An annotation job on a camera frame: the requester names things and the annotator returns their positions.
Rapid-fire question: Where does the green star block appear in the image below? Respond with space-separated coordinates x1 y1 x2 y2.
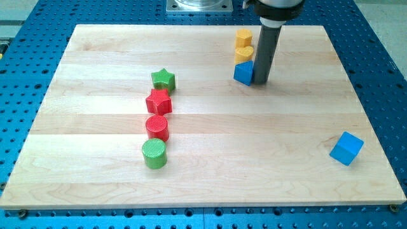
151 68 176 94

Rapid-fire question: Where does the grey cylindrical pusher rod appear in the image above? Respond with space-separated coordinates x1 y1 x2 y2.
252 25 281 85

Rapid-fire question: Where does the blue triangle block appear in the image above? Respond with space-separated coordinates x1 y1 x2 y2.
233 60 253 86

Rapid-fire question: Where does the yellow hexagon block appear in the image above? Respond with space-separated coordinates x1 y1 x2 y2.
235 29 252 48

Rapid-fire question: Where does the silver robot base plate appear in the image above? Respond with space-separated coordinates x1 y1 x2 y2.
166 0 233 13

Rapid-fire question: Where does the robot arm end black white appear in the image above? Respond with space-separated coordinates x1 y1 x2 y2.
242 0 306 28

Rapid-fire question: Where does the blue cube block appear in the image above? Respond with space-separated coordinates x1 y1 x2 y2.
329 132 364 166

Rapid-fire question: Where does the yellow heart block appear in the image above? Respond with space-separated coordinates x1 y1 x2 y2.
234 46 254 64

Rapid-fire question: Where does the blue perforated metal table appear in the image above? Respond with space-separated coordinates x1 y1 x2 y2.
1 1 406 228

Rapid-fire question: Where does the red star block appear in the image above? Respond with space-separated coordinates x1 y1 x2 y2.
146 89 172 115

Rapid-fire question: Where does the green cylinder block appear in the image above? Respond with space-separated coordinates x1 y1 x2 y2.
142 138 167 169

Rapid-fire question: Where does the red cylinder block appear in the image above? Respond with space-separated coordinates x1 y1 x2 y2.
145 114 169 142

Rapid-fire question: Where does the light wooden board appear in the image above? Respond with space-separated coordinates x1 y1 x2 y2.
1 24 406 209

